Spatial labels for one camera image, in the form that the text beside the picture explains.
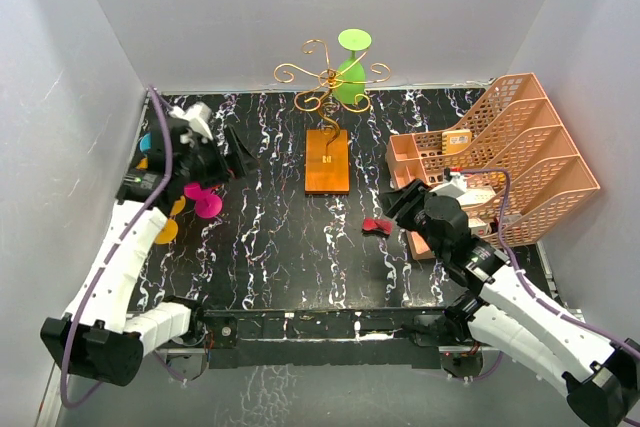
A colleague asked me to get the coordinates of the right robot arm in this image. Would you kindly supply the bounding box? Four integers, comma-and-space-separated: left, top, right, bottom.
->
380, 179, 639, 426

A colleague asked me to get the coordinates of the blue wine glass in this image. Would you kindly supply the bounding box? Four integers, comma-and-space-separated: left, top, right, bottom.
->
138, 133, 151, 153

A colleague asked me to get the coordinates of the pink wine glass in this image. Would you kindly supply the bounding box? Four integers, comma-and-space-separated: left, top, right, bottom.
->
183, 182, 223, 219

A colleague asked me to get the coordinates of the yellow-base amber wine glass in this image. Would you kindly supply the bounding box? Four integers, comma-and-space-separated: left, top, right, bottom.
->
136, 158, 186, 216

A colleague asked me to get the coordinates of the pink file rack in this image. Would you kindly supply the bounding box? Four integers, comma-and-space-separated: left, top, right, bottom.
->
439, 72, 601, 248

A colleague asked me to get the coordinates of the pink desk organizer tray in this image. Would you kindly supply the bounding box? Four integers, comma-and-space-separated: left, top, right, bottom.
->
385, 130, 481, 261

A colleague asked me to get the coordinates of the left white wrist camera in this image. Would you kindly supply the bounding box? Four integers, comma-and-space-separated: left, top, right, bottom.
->
169, 102, 213, 143

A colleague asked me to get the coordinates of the white staples box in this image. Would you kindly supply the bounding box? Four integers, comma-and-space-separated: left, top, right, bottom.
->
459, 186, 502, 236

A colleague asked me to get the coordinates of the green wine glass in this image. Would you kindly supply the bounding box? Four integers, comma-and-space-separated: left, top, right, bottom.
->
334, 28, 372, 105

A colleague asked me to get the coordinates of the gold wire wine glass rack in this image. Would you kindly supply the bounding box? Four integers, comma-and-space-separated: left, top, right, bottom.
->
273, 39, 391, 195

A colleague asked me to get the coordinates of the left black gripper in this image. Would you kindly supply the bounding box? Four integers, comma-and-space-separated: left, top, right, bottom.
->
178, 127, 263, 190

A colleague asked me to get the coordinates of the yellow-base orange wine glass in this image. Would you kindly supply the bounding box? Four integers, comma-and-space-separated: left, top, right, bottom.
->
154, 218, 179, 245

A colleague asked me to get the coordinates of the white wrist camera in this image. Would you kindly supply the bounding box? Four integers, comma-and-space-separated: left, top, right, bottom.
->
431, 168, 467, 199
169, 102, 213, 143

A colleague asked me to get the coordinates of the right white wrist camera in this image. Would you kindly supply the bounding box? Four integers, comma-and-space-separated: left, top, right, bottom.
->
431, 168, 467, 199

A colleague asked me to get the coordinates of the orange card box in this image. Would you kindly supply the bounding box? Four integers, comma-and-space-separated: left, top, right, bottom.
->
441, 129, 473, 155

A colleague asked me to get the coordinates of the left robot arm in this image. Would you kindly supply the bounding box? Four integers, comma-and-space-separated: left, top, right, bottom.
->
40, 121, 257, 386

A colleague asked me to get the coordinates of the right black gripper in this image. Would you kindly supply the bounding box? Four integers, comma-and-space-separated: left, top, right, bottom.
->
378, 178, 447, 260

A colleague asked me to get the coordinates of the red bow hair clip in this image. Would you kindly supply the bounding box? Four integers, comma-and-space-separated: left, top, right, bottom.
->
362, 218, 393, 236

